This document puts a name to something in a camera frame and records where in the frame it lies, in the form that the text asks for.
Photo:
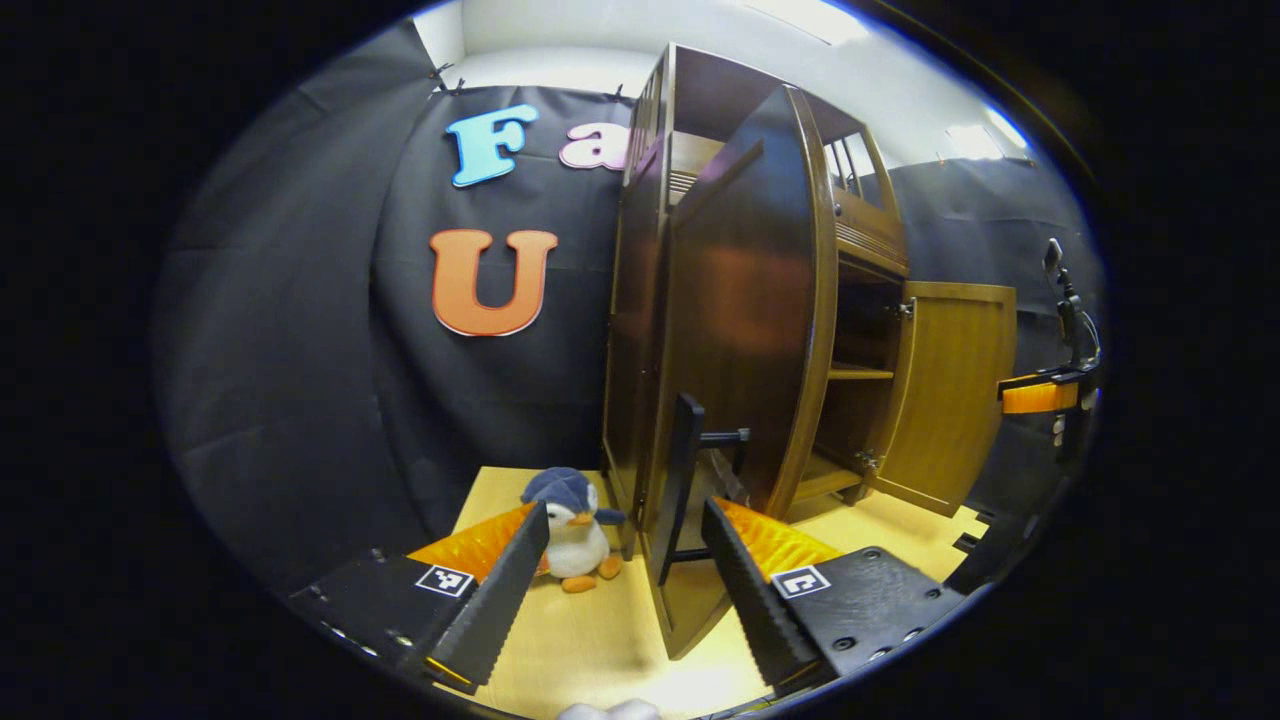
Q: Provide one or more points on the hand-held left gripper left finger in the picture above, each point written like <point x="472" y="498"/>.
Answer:
<point x="495" y="610"/>

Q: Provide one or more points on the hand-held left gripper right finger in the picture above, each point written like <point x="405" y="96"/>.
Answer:
<point x="755" y="600"/>

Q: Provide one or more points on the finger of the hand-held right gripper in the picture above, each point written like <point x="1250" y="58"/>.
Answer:
<point x="1040" y="397"/>

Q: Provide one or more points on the wooden shoe cabinet door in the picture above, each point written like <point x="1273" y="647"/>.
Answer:
<point x="740" y="300"/>
<point x="950" y="400"/>

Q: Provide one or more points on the wooden double-door shoe cabinet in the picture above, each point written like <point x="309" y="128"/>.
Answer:
<point x="632" y="330"/>

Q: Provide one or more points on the wooden cabinet drawer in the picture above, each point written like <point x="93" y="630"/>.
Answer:
<point x="870" y="235"/>

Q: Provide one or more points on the penguin plush toy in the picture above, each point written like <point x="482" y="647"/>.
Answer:
<point x="575" y="540"/>

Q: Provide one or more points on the wooden inner shelf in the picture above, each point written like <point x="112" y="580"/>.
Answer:
<point x="860" y="372"/>

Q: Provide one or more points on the ceiling light panel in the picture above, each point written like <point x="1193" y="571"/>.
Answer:
<point x="985" y="138"/>

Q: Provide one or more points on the black backdrop cloth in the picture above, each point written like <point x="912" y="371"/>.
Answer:
<point x="300" y="350"/>

